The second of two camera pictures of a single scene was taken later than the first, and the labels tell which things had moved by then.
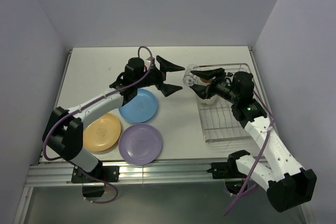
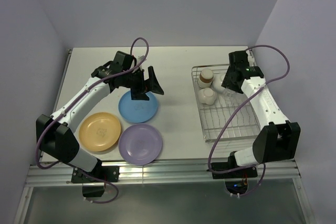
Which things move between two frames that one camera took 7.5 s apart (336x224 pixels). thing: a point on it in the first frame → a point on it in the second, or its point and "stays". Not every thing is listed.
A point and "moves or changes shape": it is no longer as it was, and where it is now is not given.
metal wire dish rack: (218, 121) stays
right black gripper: (203, 91) → (226, 82)
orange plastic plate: (102, 134) stays
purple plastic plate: (139, 144) stays
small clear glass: (189, 79) moves or changes shape
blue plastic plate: (142, 108) stays
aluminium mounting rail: (57, 172) stays
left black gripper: (165, 66) → (150, 85)
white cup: (210, 100) stays
